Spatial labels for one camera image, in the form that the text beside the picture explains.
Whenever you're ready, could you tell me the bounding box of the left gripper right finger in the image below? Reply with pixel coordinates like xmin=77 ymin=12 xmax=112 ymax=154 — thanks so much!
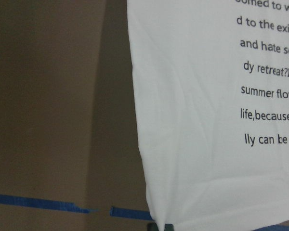
xmin=164 ymin=224 xmax=174 ymax=231

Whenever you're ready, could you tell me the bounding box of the white long-sleeve printed shirt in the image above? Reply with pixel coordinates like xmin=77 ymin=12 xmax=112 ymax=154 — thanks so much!
xmin=127 ymin=0 xmax=289 ymax=231

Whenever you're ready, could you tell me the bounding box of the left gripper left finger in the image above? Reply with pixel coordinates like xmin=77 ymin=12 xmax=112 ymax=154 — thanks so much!
xmin=147 ymin=223 xmax=158 ymax=231

